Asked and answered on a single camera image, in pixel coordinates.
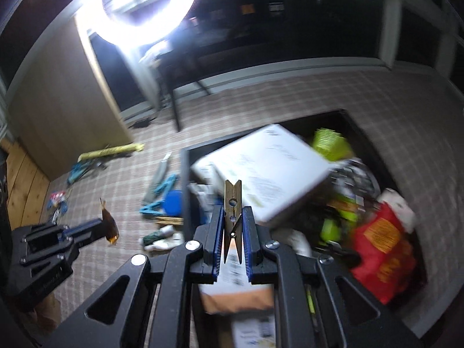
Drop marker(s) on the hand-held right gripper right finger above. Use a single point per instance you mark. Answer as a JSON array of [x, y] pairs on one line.
[[248, 239]]

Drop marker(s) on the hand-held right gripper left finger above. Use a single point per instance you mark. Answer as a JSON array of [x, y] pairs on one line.
[[217, 239]]

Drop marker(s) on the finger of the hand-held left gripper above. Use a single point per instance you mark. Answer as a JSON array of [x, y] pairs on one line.
[[87, 240], [83, 226]]

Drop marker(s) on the amber hair clip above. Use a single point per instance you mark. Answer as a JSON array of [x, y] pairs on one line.
[[110, 228]]

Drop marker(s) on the wooden clothespin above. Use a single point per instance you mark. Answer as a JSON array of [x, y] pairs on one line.
[[169, 220], [232, 203]]

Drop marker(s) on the black storage box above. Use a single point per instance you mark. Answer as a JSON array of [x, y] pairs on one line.
[[185, 206]]

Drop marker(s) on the plaid cloth desktop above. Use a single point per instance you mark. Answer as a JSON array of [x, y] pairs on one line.
[[290, 90]]

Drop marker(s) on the red snack packet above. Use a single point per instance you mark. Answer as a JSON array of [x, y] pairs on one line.
[[56, 199]]

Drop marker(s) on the white plastic device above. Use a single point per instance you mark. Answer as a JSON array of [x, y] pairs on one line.
[[203, 193]]

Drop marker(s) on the blue clothespin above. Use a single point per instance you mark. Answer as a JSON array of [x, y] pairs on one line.
[[152, 208], [165, 186], [78, 174]]

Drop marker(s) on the white tube with green cap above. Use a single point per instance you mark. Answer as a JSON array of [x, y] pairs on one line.
[[165, 239]]

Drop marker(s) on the blue round lid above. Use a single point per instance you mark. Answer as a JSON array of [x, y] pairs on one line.
[[174, 205]]

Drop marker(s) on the orange and white packet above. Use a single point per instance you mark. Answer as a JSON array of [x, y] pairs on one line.
[[235, 297]]

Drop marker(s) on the pine plank panel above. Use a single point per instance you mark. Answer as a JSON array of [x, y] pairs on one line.
[[25, 188]]

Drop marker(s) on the white flat box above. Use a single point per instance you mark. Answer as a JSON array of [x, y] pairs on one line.
[[264, 170]]

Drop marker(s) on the yellow long pack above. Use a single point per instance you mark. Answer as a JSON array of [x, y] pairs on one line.
[[110, 151]]

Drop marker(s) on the grey utility knife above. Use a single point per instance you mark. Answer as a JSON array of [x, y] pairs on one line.
[[157, 177]]

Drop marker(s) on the green packet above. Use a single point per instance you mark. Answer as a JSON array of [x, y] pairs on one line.
[[337, 221]]

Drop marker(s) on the white printed packet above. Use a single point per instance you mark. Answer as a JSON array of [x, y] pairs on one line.
[[253, 331]]

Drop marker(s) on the green cupcake liners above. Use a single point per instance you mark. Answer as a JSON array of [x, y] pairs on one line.
[[331, 143]]

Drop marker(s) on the beige wooden cabinet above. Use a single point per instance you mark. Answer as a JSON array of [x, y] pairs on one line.
[[65, 98]]

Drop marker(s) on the red packet with yellow print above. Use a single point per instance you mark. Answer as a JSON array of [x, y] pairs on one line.
[[384, 257]]

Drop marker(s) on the white window frame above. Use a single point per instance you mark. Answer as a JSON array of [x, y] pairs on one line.
[[393, 29]]

